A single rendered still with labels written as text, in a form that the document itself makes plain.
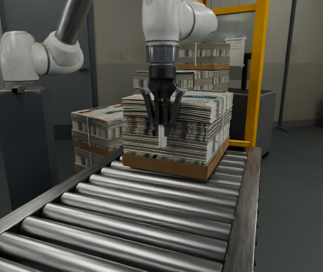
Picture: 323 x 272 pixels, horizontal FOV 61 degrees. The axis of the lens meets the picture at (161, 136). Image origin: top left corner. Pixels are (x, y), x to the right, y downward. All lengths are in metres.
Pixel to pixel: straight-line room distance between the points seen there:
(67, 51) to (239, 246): 1.16
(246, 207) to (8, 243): 0.53
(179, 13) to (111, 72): 3.40
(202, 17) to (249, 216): 0.54
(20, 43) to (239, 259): 1.21
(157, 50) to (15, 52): 0.81
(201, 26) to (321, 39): 4.71
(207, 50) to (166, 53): 1.73
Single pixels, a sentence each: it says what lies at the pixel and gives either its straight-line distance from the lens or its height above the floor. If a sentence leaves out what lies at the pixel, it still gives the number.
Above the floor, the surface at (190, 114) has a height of 1.00.
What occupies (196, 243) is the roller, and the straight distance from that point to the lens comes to 0.59.
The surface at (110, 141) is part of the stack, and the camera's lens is 1.58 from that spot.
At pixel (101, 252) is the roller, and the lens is 0.60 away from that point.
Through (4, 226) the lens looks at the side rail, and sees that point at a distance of 0.71.
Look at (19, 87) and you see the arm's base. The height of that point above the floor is 1.03.
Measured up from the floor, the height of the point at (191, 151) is 0.89.
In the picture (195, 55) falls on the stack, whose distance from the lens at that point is 2.52.
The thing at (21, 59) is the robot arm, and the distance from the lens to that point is 1.39.
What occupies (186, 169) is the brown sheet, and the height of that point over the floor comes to 0.83.
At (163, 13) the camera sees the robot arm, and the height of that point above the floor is 1.26.
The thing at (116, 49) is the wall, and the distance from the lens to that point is 4.13.
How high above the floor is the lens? 1.15
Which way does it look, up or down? 16 degrees down
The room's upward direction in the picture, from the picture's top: straight up
